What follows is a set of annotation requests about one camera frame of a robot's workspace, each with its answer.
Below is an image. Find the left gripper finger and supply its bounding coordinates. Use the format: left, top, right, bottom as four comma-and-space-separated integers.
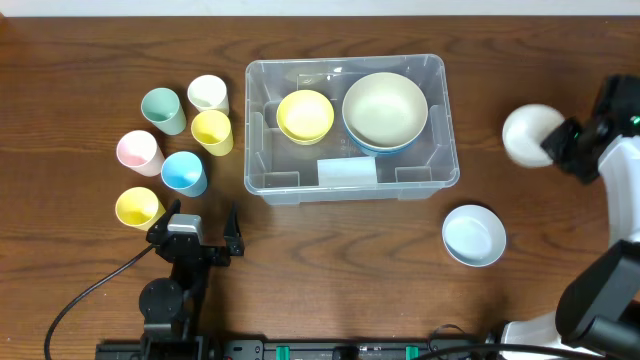
147, 199, 181, 234
223, 203, 245, 256

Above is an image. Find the white small bowl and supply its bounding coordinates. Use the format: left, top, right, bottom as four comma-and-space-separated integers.
502, 104, 565, 168

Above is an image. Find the yellow small bowl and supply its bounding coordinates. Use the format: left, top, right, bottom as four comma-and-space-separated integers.
276, 90, 335, 145

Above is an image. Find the dark blue large bowl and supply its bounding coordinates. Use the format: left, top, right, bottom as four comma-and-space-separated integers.
345, 128, 416, 157

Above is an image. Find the beige large bowl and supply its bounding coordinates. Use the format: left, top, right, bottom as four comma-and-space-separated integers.
342, 72, 429, 147

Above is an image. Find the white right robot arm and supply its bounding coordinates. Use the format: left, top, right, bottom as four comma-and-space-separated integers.
500, 75, 639, 359

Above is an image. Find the clear plastic storage container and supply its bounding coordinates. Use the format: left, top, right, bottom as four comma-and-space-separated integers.
244, 54, 460, 205

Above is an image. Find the white label in container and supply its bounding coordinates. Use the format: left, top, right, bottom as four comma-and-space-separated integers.
317, 156, 378, 187

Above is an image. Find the yellow cup lower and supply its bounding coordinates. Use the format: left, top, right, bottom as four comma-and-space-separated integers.
115, 187, 166, 231

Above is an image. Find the yellow cup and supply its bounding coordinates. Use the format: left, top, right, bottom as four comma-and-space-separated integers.
115, 187, 166, 231
191, 110, 234, 156

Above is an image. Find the blue cup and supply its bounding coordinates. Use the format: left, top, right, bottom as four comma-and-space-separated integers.
161, 151, 208, 197

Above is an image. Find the pink cup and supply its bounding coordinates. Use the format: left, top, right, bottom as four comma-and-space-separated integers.
116, 130, 165, 177

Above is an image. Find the yellow cup upper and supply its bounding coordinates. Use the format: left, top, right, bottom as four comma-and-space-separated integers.
191, 110, 234, 156

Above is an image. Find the green cup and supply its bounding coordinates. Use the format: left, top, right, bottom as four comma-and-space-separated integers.
140, 88, 187, 136

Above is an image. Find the light blue small bowl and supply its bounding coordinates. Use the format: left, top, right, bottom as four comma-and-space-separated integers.
442, 205, 507, 268

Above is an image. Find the cream cup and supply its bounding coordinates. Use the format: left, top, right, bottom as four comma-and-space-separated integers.
187, 75, 230, 115

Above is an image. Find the black cable left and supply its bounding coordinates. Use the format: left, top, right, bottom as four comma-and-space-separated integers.
43, 243, 157, 360

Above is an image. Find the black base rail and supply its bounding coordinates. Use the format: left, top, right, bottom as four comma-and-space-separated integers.
94, 335, 480, 360

